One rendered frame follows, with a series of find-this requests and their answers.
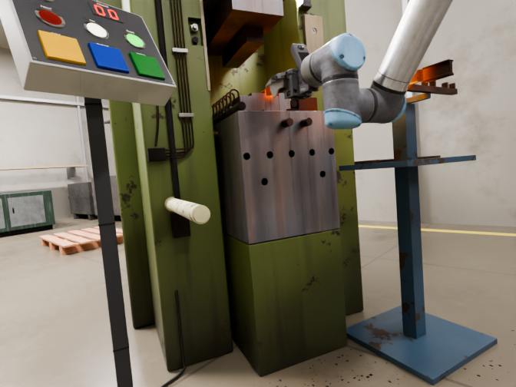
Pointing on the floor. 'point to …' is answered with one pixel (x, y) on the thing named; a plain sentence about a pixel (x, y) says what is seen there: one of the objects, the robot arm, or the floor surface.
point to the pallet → (76, 240)
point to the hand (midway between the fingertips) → (279, 84)
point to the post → (108, 241)
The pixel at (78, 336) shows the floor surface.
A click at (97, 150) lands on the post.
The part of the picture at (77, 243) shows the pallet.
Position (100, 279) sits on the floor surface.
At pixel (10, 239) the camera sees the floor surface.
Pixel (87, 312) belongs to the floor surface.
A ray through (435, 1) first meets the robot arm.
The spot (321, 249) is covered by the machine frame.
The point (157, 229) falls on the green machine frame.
